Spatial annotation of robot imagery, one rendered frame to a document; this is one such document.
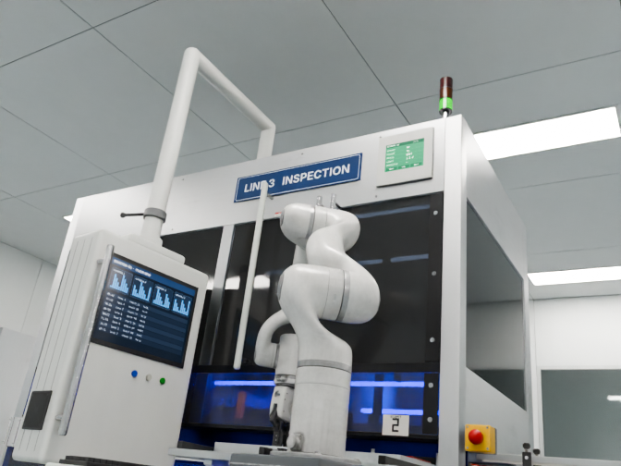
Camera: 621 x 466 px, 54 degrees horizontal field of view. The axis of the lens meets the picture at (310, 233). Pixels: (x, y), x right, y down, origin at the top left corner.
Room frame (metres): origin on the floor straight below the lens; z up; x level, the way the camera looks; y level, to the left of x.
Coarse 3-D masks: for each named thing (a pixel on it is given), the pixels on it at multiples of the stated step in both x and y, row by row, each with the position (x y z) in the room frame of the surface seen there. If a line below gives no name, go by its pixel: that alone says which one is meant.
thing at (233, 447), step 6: (216, 444) 1.93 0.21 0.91; (222, 444) 1.92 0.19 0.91; (228, 444) 1.91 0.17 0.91; (234, 444) 1.90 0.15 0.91; (240, 444) 1.89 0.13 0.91; (246, 444) 1.88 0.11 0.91; (216, 450) 1.93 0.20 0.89; (222, 450) 1.92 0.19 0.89; (228, 450) 1.91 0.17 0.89; (234, 450) 1.90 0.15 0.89; (240, 450) 1.88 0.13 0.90; (246, 450) 1.87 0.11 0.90; (252, 450) 1.86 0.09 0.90; (258, 450) 1.85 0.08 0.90
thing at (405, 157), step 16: (432, 128) 1.84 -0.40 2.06; (384, 144) 1.94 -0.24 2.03; (400, 144) 1.91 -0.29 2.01; (416, 144) 1.87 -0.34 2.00; (432, 144) 1.84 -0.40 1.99; (384, 160) 1.94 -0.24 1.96; (400, 160) 1.90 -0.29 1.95; (416, 160) 1.87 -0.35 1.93; (432, 160) 1.84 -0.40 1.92; (384, 176) 1.94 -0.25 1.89; (400, 176) 1.90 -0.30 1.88; (416, 176) 1.87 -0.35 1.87
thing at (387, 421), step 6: (384, 414) 1.92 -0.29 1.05; (384, 420) 1.92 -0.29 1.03; (390, 420) 1.91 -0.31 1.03; (402, 420) 1.89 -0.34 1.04; (408, 420) 1.88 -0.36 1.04; (384, 426) 1.92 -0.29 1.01; (390, 426) 1.91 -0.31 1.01; (396, 426) 1.90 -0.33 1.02; (402, 426) 1.89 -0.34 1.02; (384, 432) 1.92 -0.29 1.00; (390, 432) 1.91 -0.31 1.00; (396, 432) 1.90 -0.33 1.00; (402, 432) 1.89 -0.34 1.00
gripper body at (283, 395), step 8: (280, 392) 1.85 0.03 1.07; (288, 392) 1.86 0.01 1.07; (272, 400) 1.86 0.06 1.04; (280, 400) 1.84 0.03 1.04; (288, 400) 1.86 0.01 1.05; (272, 408) 1.86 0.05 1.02; (280, 408) 1.84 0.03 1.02; (288, 408) 1.86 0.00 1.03; (280, 416) 1.84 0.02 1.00; (288, 416) 1.87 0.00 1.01
